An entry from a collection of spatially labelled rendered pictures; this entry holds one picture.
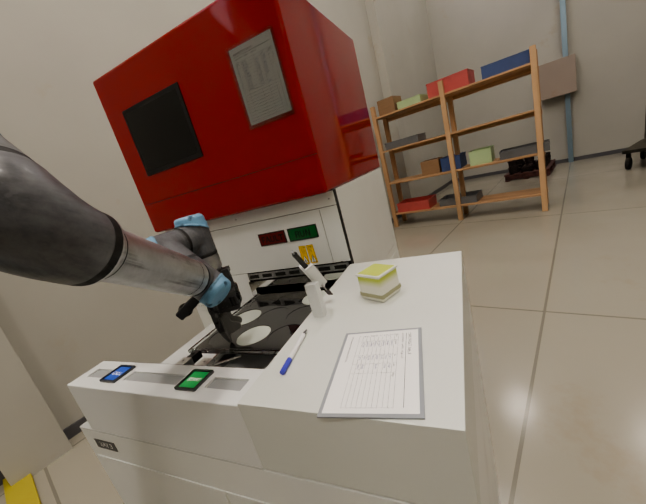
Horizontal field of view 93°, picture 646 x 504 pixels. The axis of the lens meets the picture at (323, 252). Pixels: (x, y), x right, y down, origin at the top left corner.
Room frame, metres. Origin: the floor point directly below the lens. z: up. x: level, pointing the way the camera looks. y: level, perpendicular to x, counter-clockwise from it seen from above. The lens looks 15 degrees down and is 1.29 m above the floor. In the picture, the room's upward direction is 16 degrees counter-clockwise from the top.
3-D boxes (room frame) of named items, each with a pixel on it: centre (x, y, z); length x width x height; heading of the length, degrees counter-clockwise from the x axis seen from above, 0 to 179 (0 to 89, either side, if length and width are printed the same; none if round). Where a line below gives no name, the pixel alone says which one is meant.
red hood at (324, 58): (1.47, 0.13, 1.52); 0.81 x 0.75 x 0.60; 63
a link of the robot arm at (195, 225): (0.80, 0.31, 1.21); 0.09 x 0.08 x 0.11; 149
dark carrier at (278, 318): (0.90, 0.21, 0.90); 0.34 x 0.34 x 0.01; 63
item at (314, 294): (0.70, 0.04, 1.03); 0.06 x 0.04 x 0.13; 153
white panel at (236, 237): (1.19, 0.28, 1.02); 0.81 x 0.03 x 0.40; 63
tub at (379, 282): (0.70, -0.11, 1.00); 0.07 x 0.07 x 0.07; 37
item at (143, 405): (0.61, 0.43, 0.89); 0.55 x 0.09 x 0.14; 63
